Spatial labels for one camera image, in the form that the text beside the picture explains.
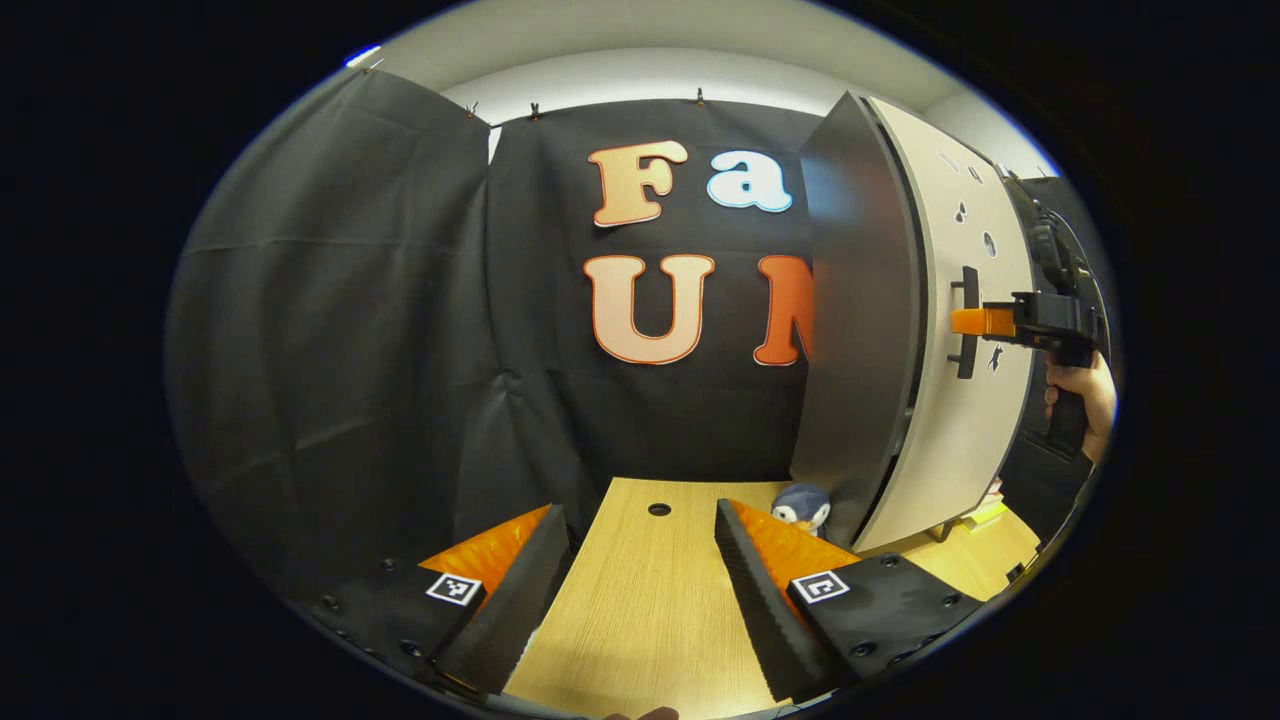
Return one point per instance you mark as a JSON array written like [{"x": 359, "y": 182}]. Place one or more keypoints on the grey cabinet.
[{"x": 855, "y": 350}]

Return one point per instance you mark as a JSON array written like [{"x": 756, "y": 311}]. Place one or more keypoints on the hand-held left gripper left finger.
[{"x": 510, "y": 620}]

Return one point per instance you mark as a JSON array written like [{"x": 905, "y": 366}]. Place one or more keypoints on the white cabinet door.
[{"x": 965, "y": 450}]

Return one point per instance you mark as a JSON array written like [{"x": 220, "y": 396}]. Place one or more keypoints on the penguin plush toy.
[{"x": 800, "y": 505}]

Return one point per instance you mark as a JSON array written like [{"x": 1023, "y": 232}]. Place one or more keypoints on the black backdrop cloth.
[{"x": 330, "y": 350}]

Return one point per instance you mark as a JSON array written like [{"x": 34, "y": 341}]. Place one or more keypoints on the stack of books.
[{"x": 985, "y": 514}]

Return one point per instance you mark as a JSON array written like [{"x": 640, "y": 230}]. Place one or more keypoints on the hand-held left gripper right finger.
[{"x": 765, "y": 620}]

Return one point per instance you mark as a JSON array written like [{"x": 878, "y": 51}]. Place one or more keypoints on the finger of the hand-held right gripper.
[{"x": 982, "y": 321}]

